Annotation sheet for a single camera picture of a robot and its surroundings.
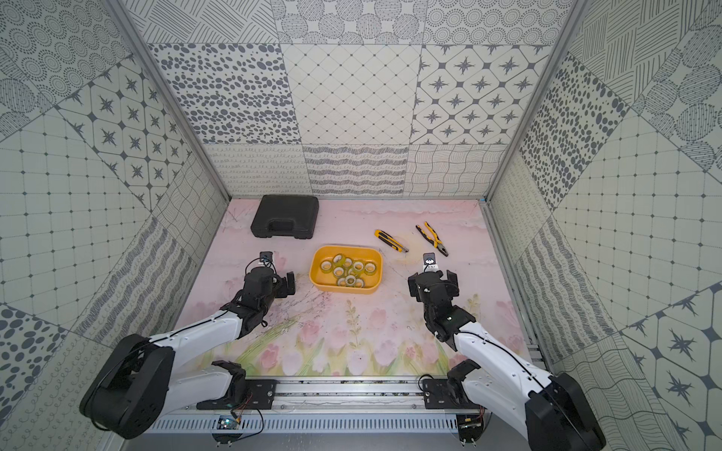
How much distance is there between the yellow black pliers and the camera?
1061 millimetres

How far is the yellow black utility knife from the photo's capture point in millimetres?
1059

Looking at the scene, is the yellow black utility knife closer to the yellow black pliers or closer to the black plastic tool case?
the yellow black pliers

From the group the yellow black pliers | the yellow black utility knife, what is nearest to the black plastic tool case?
the yellow black utility knife

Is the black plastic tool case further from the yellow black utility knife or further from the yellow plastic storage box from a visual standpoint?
the yellow black utility knife

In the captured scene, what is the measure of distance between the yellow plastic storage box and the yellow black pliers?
20 centimetres

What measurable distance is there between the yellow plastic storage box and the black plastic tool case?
107mm

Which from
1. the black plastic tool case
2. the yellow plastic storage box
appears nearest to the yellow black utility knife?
the yellow plastic storage box

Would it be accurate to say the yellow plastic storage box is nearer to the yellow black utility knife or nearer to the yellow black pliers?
the yellow black utility knife

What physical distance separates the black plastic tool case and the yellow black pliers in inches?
17.2

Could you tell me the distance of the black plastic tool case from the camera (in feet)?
3.48

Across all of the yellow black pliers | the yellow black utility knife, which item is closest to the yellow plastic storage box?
the yellow black utility knife

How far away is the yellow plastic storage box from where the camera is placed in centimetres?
95

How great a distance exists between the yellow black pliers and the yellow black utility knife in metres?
0.11

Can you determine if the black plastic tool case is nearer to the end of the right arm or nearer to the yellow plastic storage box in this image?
the yellow plastic storage box
